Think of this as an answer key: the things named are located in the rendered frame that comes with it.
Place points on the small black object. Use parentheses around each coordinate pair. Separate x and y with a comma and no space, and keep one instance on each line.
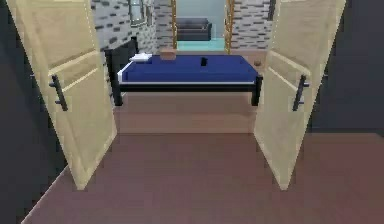
(203,61)

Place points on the orange wooden room door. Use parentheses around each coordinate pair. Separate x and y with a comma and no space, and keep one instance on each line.
(229,25)
(173,23)

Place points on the white pillow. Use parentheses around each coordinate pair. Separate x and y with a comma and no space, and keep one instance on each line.
(140,57)

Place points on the blue bed with black frame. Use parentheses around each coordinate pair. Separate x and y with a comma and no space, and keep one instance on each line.
(190,70)

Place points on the pale wooden room door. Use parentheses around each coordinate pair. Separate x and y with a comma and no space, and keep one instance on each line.
(293,83)
(63,83)

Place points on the grey framed window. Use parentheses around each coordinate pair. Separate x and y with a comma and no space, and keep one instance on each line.
(136,11)

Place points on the brown box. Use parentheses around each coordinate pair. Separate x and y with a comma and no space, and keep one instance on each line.
(167,53)

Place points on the small brown round object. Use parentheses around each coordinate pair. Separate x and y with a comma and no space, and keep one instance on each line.
(257,62)

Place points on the dark grey sofa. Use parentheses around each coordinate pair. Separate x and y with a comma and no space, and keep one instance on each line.
(193,29)

